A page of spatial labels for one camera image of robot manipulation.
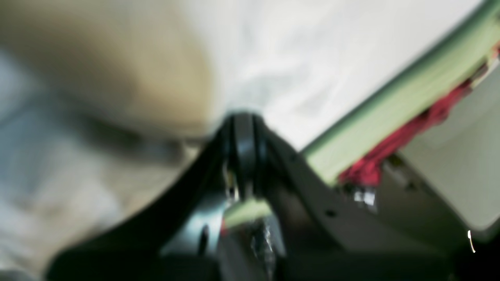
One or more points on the beige t-shirt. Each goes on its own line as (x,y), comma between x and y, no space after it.
(104,102)

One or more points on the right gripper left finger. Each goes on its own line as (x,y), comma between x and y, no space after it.
(175,238)

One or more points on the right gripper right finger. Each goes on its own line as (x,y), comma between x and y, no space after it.
(327,237)

